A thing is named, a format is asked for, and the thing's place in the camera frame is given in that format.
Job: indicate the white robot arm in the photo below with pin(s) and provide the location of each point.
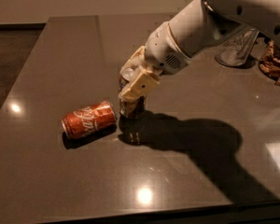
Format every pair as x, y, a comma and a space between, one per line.
198, 26

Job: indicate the brown snack bag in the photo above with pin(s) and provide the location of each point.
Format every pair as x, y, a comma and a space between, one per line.
269, 63

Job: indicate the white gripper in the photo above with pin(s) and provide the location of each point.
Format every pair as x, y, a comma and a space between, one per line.
162, 51

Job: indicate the clear glass jar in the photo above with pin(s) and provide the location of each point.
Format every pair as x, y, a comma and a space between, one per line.
235, 51

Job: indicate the red coke can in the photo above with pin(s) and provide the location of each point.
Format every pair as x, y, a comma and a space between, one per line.
88, 120

